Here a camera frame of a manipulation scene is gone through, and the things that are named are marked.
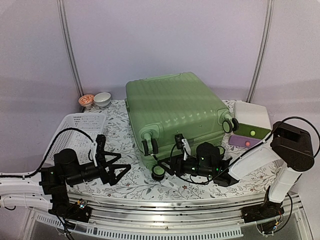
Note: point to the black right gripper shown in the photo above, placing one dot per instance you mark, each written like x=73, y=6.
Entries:
x=173, y=164

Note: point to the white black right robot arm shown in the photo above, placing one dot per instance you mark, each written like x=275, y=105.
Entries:
x=287, y=143

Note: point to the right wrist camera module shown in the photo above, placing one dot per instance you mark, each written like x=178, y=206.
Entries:
x=183, y=145

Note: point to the aluminium front rail frame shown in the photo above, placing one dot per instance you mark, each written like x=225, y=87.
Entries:
x=197, y=219

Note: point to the floral patterned table cloth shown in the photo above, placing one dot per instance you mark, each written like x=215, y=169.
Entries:
x=137, y=184

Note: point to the green hard-shell suitcase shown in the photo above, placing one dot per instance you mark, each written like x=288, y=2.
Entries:
x=161, y=107

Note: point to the white green purple drawer box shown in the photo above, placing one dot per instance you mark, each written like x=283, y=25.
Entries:
x=254, y=124

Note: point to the right aluminium wall post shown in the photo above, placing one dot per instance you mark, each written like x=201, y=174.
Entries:
x=261, y=51

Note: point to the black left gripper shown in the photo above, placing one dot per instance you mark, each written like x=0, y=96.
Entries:
x=110, y=177

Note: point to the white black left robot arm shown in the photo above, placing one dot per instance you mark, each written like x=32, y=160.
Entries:
x=47, y=189

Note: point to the white ceramic bowl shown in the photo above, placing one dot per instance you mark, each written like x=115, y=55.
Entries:
x=102, y=99

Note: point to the left aluminium wall post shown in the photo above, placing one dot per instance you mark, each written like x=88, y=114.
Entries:
x=62, y=13

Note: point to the red patterned ceramic bowl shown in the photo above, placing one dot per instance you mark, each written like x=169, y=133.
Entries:
x=86, y=101

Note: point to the white perforated plastic basket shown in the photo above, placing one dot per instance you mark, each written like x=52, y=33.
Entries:
x=90, y=123

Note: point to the aluminium wall post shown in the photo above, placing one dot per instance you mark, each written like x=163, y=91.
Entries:
x=62, y=13
x=261, y=51

